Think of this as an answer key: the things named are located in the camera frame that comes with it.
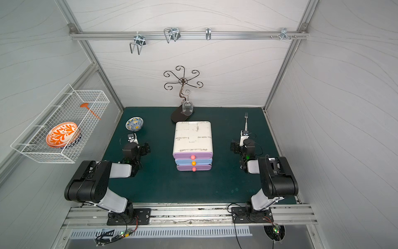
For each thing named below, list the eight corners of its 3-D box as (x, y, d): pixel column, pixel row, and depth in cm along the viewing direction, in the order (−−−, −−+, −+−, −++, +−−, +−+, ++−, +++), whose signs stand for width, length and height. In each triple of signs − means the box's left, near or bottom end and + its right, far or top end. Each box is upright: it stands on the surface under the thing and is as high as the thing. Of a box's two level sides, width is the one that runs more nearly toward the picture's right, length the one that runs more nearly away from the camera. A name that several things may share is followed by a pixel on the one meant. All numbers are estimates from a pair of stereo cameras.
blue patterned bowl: (125, 131, 107) (123, 128, 104) (130, 120, 113) (128, 116, 111) (141, 131, 107) (139, 128, 104) (145, 120, 113) (143, 116, 111)
